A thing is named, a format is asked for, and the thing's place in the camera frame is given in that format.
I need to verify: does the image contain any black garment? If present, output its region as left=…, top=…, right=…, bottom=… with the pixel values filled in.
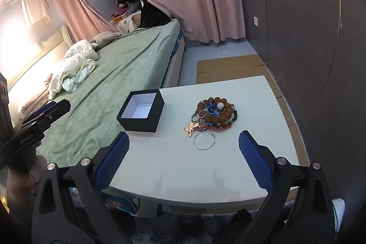
left=140, top=2, right=172, bottom=29

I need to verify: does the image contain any printed blanket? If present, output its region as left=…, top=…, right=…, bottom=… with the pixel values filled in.
left=117, top=12, right=142, bottom=33

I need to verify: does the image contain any white low table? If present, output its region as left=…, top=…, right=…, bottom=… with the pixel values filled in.
left=109, top=75, right=311, bottom=219

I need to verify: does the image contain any black jewelry box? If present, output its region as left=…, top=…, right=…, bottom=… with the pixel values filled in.
left=116, top=89, right=165, bottom=134

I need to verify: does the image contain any brown bead bracelet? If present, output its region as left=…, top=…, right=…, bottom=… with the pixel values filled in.
left=197, top=97, right=236, bottom=122

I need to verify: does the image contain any green bed blanket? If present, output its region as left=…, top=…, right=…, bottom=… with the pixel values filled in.
left=8, top=18, right=186, bottom=173

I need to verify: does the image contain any white quilt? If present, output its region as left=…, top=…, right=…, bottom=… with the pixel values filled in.
left=47, top=40, right=99, bottom=100

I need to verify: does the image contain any blue box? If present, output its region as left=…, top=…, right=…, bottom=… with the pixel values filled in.
left=104, top=195, right=138, bottom=214

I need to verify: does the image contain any beige pillow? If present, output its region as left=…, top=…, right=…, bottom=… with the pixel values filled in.
left=89, top=31, right=121, bottom=50

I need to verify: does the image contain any person's left hand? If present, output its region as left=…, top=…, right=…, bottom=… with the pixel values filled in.
left=6, top=155, right=45, bottom=201

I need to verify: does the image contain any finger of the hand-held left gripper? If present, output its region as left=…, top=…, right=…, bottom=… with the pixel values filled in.
left=21, top=101, right=58, bottom=124
left=29, top=99, right=71, bottom=131

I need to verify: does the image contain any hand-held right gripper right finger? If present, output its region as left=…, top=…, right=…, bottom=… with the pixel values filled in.
left=238, top=130, right=336, bottom=244

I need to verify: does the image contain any gold butterfly brooch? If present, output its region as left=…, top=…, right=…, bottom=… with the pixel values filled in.
left=184, top=122, right=200, bottom=138

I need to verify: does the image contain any flat cardboard sheet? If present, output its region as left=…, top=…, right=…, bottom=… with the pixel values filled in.
left=196, top=55, right=298, bottom=127

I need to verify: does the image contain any dark bead bracelet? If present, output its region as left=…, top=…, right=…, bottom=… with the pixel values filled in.
left=226, top=103, right=239, bottom=126

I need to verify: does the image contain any pile of plush toys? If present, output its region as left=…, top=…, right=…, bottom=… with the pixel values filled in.
left=110, top=2, right=142, bottom=24

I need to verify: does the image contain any red string bracelet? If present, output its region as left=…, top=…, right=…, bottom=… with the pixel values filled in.
left=200, top=122, right=233, bottom=134

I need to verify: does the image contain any cream hanging towel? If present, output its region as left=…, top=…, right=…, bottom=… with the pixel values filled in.
left=19, top=0, right=50, bottom=29

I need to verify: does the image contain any dark wooden wardrobe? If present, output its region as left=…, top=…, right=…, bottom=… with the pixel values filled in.
left=231, top=0, right=366, bottom=204

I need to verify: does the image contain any silver bangle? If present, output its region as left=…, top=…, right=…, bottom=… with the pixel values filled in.
left=193, top=131, right=215, bottom=150

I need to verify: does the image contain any pink floral blanket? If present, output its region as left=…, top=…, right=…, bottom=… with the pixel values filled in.
left=18, top=74, right=55, bottom=119

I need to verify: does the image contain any light green cloth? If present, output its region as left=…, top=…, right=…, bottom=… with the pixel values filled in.
left=61, top=59, right=98, bottom=93

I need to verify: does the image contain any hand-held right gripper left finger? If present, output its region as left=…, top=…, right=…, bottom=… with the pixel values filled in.
left=31, top=131, right=130, bottom=244

